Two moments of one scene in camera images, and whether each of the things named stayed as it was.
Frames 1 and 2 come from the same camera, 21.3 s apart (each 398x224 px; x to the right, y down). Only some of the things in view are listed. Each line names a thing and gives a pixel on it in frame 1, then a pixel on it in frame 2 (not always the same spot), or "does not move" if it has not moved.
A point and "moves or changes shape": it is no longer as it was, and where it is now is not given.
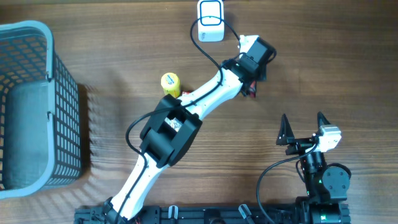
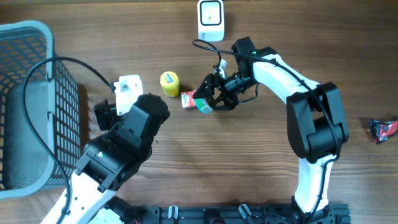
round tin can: [173, 122] moves or changes shape
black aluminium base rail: [300, 214] does not move
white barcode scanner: [211, 28] does not move
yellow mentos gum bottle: [170, 84] does not move
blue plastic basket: [40, 142] does not move
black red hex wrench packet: [252, 89] → [380, 130]
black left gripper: [262, 74] → [106, 114]
